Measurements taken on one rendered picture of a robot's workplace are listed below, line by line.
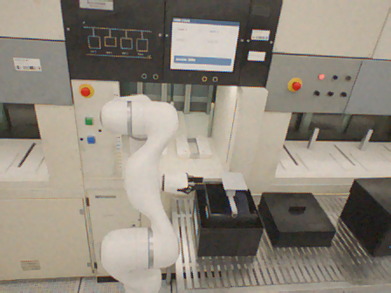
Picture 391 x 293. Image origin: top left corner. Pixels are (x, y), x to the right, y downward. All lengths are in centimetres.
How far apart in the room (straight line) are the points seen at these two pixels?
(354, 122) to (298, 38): 108
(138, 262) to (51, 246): 120
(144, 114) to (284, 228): 91
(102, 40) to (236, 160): 85
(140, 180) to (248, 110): 75
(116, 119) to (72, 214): 107
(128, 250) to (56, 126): 83
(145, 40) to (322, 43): 79
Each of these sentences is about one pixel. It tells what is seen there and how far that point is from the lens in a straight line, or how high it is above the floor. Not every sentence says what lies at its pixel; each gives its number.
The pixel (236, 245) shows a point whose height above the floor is 83.
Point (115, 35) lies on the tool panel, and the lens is 136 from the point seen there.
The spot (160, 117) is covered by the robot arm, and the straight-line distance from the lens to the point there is 87.
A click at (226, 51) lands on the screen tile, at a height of 156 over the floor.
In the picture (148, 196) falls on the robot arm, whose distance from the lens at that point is 88.
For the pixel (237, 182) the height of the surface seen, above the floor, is 108.
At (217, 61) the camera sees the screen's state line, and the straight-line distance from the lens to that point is 140.
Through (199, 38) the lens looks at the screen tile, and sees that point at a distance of 136.
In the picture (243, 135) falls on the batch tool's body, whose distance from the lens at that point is 152.
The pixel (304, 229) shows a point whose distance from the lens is 154.
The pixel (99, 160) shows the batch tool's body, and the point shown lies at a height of 97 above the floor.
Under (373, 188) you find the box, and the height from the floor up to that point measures 101.
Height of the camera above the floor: 186
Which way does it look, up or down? 30 degrees down
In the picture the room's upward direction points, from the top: 6 degrees clockwise
